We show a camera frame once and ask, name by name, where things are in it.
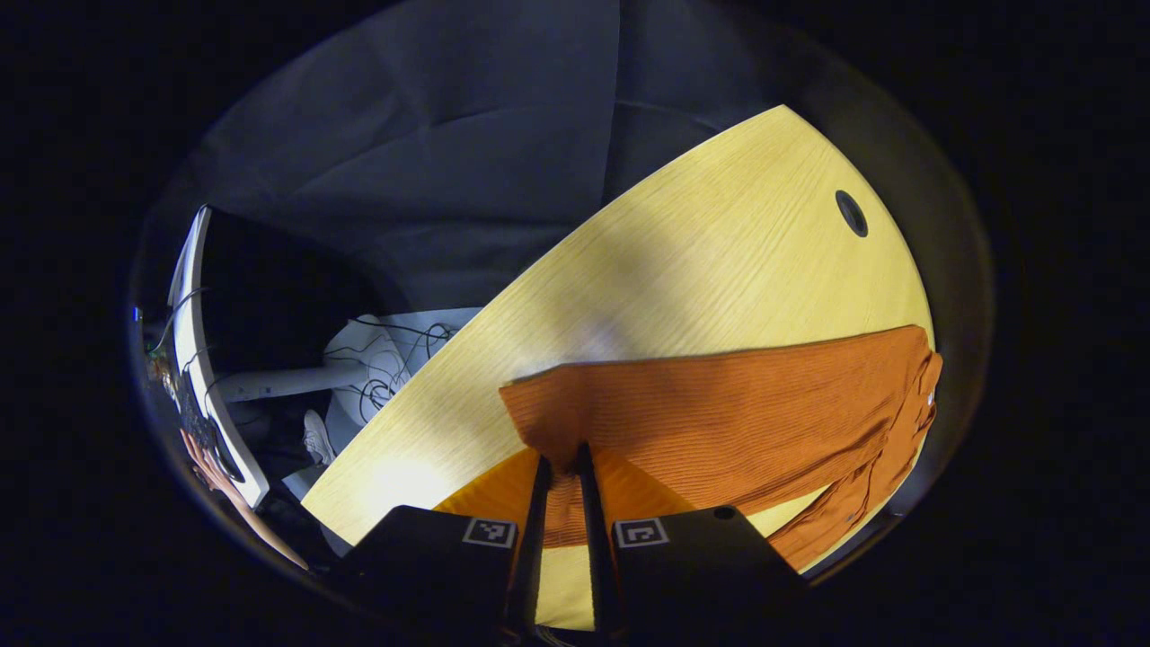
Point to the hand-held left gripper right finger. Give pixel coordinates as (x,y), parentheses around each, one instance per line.
(597,557)

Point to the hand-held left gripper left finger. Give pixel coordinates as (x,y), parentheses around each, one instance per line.
(535,557)

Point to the orange button shirt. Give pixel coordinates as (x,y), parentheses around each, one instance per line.
(719,413)

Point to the white desk leg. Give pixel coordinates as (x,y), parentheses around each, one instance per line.
(287,384)

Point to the black keyboard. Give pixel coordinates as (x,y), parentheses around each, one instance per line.
(208,431)

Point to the white side desk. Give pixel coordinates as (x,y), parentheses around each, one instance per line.
(190,341)

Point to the black table grommet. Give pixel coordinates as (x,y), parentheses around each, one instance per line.
(851,213)

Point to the black backdrop cloth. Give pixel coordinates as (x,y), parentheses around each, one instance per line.
(449,135)

